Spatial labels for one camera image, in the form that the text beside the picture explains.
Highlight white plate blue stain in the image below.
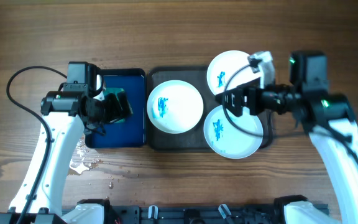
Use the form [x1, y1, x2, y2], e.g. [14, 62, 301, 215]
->
[146, 80, 204, 134]

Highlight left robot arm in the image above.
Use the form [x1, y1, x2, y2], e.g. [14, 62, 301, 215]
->
[0, 62, 131, 223]

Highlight white plate top right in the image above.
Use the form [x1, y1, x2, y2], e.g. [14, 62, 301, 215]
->
[206, 50, 262, 104]

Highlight dark brown serving tray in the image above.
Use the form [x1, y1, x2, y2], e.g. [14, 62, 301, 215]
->
[145, 65, 218, 152]

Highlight black tray with blue water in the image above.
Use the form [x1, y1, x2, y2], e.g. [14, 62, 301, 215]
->
[85, 68, 145, 149]

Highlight green scrubbing sponge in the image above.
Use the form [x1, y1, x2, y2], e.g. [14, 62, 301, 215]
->
[102, 88, 126, 124]

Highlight white plate bottom right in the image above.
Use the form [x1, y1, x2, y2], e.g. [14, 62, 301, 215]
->
[203, 106, 264, 159]

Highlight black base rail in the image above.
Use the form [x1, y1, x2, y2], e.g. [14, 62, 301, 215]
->
[53, 203, 331, 224]

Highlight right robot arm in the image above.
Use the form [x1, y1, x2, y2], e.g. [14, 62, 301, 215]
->
[215, 50, 358, 223]

